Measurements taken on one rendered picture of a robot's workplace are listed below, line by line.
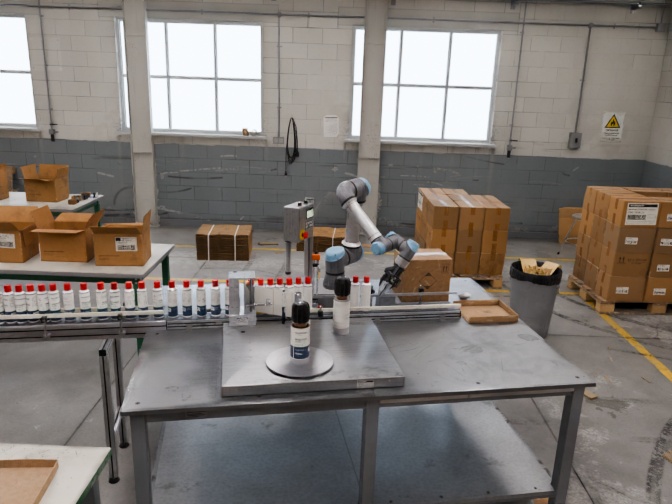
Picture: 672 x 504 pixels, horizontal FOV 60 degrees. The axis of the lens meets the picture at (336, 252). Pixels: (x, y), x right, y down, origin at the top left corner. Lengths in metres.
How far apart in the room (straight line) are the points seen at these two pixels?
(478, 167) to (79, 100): 5.67
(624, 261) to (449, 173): 3.19
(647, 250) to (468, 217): 1.73
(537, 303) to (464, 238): 1.44
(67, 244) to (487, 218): 4.09
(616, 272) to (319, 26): 4.86
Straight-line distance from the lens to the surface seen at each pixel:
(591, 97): 9.01
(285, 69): 8.39
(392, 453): 3.34
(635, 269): 6.36
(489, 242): 6.51
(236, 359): 2.78
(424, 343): 3.12
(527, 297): 5.30
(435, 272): 3.59
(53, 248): 4.76
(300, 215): 3.12
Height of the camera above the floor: 2.13
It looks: 16 degrees down
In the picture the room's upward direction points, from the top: 2 degrees clockwise
